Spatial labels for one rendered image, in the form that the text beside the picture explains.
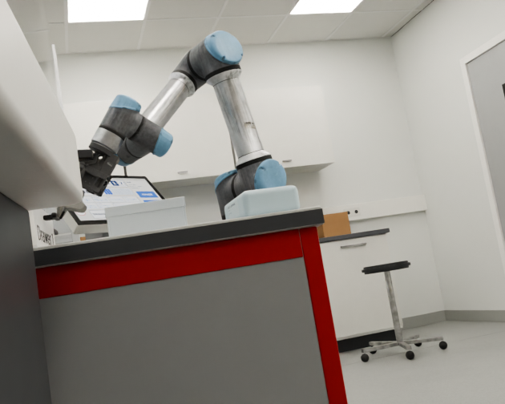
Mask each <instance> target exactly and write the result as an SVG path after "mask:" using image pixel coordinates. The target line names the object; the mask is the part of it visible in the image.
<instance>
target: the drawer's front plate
mask: <svg viewBox="0 0 505 404"><path fill-rule="evenodd" d="M28 212H29V217H30V229H31V236H32V243H33V248H37V247H42V246H48V245H49V244H50V245H54V244H55V234H54V227H53V220H48V221H45V220H44V219H43V216H45V215H49V214H48V213H46V212H45V211H43V210H42V209H38V210H31V211H28ZM37 225H38V226H39V228H40V230H41V231H43V232H44V233H45V234H44V235H43V232H42V236H44V237H45V235H46V234H48V235H49V236H48V239H49V237H50V241H49V240H48V239H47V242H46V239H45V242H43V240H44V237H43V239H42V237H41V240H39V239H40V233H41V231H40V232H39V228H38V227H37ZM51 234H53V238H52V235H51ZM38 236H39V239H38ZM48 241H49V243H48ZM53 241H54V244H53Z"/></svg>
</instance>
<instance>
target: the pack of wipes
mask: <svg viewBox="0 0 505 404"><path fill-rule="evenodd" d="M299 208H300V201H299V196H298V191H297V188H296V187H295V186H292V185H289V186H282V187H275V188H263V189H257V190H250V191H245V192H243V193H241V194H240V195H239V196H238V197H236V198H235V199H234V200H232V201H231V202H229V203H228V204H226V205H225V207H224V212H225V217H226V220H228V219H234V218H240V217H245V216H255V215H261V214H267V213H272V212H283V211H288V210H294V209H299Z"/></svg>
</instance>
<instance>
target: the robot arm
mask: <svg viewBox="0 0 505 404"><path fill-rule="evenodd" d="M242 56H243V49H242V46H241V44H240V43H239V41H238V40H237V39H236V38H235V37H234V36H233V35H231V34H230V33H228V32H226V31H222V30H218V31H215V32H213V33H212V34H210V35H208V36H207V37H206V38H205V39H204V40H203V41H201V42H200V43H198V44H197V45H196V46H194V47H193V48H192V49H191V50H189V51H188V52H187V53H186V55H185V56H184V57H183V58H182V59H181V61H180V62H179V64H178V65H177V66H176V68H175V69H174V71H173V72H172V73H171V74H170V75H169V77H168V83H167V84H166V86H165V87H164V88H163V89H162V91H161V92H160V93H159V94H158V95H157V96H156V97H155V99H154V100H153V101H152V102H151V104H150V105H149V106H148V107H147V109H146V110H145V111H144V112H143V114H142V115H141V114H140V110H141V105H140V104H139V103H138V102H137V101H136V100H135V99H133V98H132V97H130V96H127V95H117V96H116V97H115V99H114V100H113V101H112V103H111V105H110V106H109V108H108V110H107V113H106V115H105V116H104V117H103V120H102V122H101V124H100V125H99V127H98V129H97V130H96V132H95V134H94V135H93V137H92V139H91V143H90V145H89V146H88V147H89V148H90V149H83V150H77V151H78V158H79V169H80V175H81V182H82V188H84V189H86V190H87V191H88V192H89V193H91V194H93V195H97V196H100V197H101V196H102V195H103V193H104V191H105V189H106V187H107V186H108V184H109V182H110V181H111V174H112V172H113V170H114V169H115V166H116V164H118V165H119V166H124V167H125V166H128V165H130V164H133V163H134V162H135V161H137V160H139V159H141V158H143V157H144V156H146V155H148V154H149V153H152V154H153V155H155V156H158V157H162V156H164V155H165V154H166V153H167V152H168V150H169V149H170V147H171V145H172V142H173V137H172V134H170V133H169V132H167V131H165V130H164V126H165V125H166V124H167V122H168V121H169V120H170V118H171V117H172V116H173V115H174V114H175V113H176V111H177V110H178V108H179V107H180V106H181V104H182V103H183V102H184V100H185V99H186V98H187V97H191V96H193V95H194V93H195V92H196V91H197V90H198V89H199V88H200V87H202V86H203V85H204V84H205V83H207V84H208V85H210V86H212V87H213V88H214V91H215V93H216V97H217V100H218V103H219V105H220V109H221V111H222V114H223V117H224V121H225V123H226V125H227V128H228V132H229V134H230V137H231V140H232V144H233V146H234V148H235V151H236V155H237V158H238V161H237V163H236V169H233V170H230V171H229V172H225V173H223V174H221V175H219V176H218V177H217V178H216V179H215V182H214V184H215V193H216V196H217V200H218V204H219V208H220V214H221V218H222V220H226V217H225V212H224V207H225V205H226V204H228V203H229V202H231V201H232V200H234V199H235V198H236V197H238V196H239V195H240V194H241V193H243V192H245V191H250V190H257V189H263V188H275V187H282V186H286V173H285V170H284V168H283V166H282V165H281V164H279V162H278V161H277V160H273V158H272V156H271V154H270V153H268V152H266V151H265V150H264V148H263V145H262V142H261V138H260V136H259V134H258V131H257V127H256V124H255V122H254V119H253V116H252V113H251V111H250V108H249V105H248V101H247V99H246V97H245V94H244V90H243V87H242V85H241V82H240V79H239V78H240V74H241V72H242V70H241V68H240V64H239V62H240V61H241V60H242ZM93 151H94V152H95V153H94V152H93ZM100 156H102V159H99V157H100ZM67 210H68V211H73V212H81V213H84V212H85V211H86V210H87V206H86V205H85V204H84V203H83V200H81V201H80V202H79V203H77V204H72V205H67V206H61V207H57V217H59V219H62V218H63V217H64V216H65V214H66V212H67Z"/></svg>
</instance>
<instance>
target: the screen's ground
mask: <svg viewBox="0 0 505 404"><path fill-rule="evenodd" d="M111 179H112V180H123V181H124V183H125V184H126V185H127V186H128V187H106V188H130V189H131V191H132V192H133V193H134V194H135V195H102V196H136V197H137V198H138V199H139V201H140V202H141V203H143V200H162V199H161V198H160V197H159V195H158V194H157V193H156V192H155V191H154V189H153V188H152V187H151V186H150V185H149V183H148V182H147V181H146V180H145V179H126V178H111ZM83 191H84V196H97V195H93V194H91V193H89V192H88V191H87V190H86V189H84V188H83ZM136 192H154V193H155V194H156V195H157V196H158V197H159V198H140V197H139V195H138V194H137V193H136ZM88 210H104V209H87V210H86V211H85V213H86V214H87V216H78V218H79V219H80V220H106V218H94V217H93V216H92V215H91V213H90V212H89V211H88Z"/></svg>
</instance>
